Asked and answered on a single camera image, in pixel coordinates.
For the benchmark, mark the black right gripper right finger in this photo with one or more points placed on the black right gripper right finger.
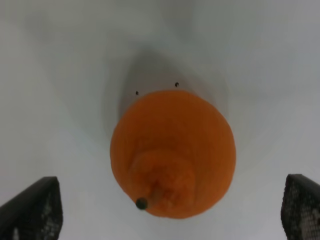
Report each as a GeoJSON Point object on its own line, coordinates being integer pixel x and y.
{"type": "Point", "coordinates": [300, 210]}

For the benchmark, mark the orange with stem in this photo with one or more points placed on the orange with stem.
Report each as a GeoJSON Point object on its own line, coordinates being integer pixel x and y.
{"type": "Point", "coordinates": [173, 154]}

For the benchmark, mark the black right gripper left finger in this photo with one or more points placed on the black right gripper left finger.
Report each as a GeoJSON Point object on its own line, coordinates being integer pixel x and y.
{"type": "Point", "coordinates": [34, 214]}

